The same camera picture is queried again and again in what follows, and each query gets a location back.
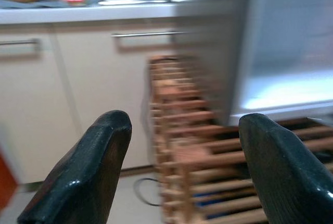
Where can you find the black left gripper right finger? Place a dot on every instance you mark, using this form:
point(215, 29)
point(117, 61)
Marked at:
point(286, 177)

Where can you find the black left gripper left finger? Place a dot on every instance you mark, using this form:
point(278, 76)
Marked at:
point(86, 172)

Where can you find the grey fridge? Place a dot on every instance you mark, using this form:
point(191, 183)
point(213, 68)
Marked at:
point(213, 52)

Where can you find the cream cabinet door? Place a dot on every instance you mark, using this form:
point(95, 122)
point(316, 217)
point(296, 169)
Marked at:
point(104, 91)
point(31, 91)

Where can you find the wooden slatted rack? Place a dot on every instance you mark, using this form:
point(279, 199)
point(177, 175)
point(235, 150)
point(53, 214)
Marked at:
point(182, 130)

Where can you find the cream kitchen cabinet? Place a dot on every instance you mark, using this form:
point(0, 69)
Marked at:
point(104, 13)

